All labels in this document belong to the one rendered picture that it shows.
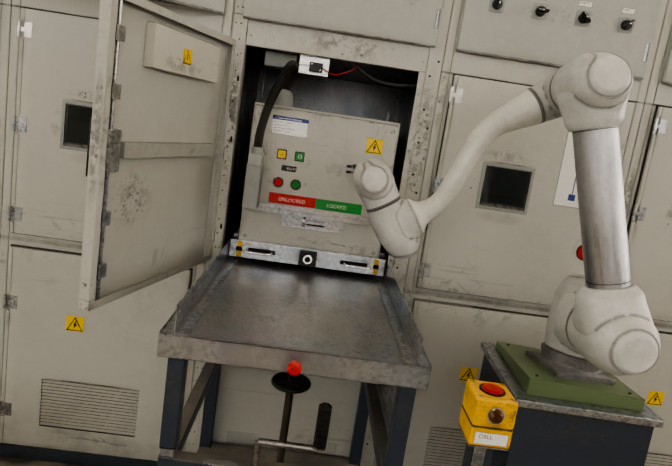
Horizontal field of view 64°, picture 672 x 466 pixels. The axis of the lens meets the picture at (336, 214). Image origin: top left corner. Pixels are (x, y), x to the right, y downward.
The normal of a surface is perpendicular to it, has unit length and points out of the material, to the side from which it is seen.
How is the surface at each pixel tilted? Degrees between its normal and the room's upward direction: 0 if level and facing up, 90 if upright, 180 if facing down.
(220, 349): 90
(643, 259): 90
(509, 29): 90
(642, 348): 92
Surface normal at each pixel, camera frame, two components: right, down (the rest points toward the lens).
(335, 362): 0.03, 0.16
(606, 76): -0.05, -0.04
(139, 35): 0.96, 0.18
